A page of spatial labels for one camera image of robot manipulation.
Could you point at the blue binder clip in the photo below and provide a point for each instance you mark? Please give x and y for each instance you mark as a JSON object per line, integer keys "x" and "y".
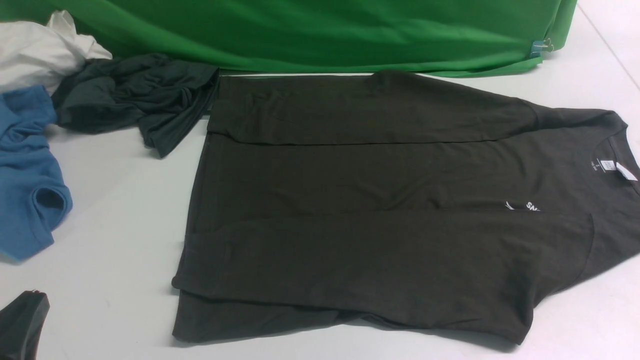
{"x": 540, "y": 48}

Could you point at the dark teal crumpled garment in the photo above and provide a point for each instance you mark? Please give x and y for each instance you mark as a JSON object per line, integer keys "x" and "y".
{"x": 163, "y": 97}

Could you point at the dark gray long-sleeved shirt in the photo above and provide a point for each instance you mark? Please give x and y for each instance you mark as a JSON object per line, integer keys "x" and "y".
{"x": 398, "y": 199}

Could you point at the blue crumpled garment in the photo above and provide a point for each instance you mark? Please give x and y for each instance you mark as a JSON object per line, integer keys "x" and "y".
{"x": 34, "y": 200}

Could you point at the green backdrop cloth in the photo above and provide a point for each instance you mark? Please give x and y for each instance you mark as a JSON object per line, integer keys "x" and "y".
{"x": 448, "y": 38}

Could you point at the white crumpled garment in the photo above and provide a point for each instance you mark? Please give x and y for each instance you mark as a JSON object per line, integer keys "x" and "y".
{"x": 34, "y": 54}

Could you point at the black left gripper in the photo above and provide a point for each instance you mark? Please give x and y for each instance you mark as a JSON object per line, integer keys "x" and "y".
{"x": 21, "y": 323}

